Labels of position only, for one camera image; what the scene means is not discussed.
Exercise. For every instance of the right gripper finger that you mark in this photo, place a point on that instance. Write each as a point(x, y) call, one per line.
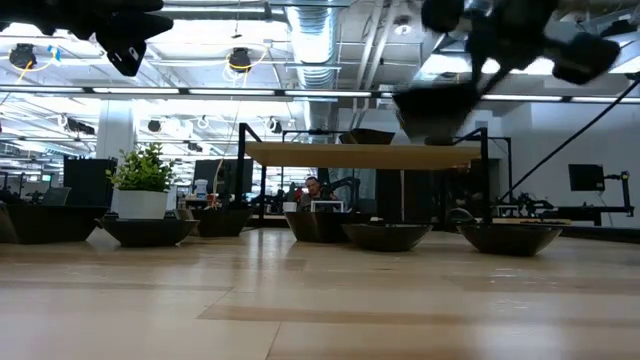
point(475, 75)
point(492, 82)

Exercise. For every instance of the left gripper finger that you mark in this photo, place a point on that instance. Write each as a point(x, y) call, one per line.
point(132, 36)
point(147, 22)

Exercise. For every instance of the dark office chair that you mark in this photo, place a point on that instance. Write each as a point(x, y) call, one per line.
point(55, 196)

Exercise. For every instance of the white building column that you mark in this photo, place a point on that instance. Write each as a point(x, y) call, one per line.
point(115, 135)

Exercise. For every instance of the light wooden background table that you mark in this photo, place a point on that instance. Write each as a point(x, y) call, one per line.
point(530, 221)

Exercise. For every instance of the background black robot arm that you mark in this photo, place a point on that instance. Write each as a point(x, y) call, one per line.
point(530, 205)
point(350, 187)

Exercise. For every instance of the black wall monitor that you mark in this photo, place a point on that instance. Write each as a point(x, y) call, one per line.
point(586, 177)

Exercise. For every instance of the raised wooden shelf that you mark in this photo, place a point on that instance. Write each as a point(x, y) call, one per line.
point(360, 156)

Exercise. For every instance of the long ceiling light bar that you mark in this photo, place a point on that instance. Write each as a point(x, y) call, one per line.
point(225, 92)

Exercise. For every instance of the dark rounded chair back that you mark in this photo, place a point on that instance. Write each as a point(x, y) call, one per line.
point(460, 216)

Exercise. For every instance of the green plant in white pot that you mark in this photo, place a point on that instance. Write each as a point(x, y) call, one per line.
point(142, 200)

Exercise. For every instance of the black cabinet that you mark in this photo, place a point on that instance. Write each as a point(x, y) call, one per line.
point(90, 182)

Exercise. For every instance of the ribbed grey ventilation duct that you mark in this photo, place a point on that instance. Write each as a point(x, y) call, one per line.
point(315, 30)

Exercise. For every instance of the black aluminium table frame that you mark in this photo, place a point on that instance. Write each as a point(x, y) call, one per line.
point(605, 235)

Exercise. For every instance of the white bottle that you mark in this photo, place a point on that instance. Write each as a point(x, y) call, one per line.
point(201, 189)

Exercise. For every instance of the black metal shelf frame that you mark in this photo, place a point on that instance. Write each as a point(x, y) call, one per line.
point(483, 190)

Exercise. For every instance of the red bottle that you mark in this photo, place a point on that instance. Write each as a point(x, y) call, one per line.
point(299, 192)

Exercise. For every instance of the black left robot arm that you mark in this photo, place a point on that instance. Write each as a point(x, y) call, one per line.
point(22, 12)

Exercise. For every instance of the person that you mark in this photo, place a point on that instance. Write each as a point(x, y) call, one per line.
point(314, 189)

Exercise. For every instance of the dark computer monitor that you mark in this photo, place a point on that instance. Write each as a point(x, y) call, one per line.
point(225, 175)

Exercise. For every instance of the black background table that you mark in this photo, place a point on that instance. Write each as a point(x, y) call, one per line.
point(595, 212)

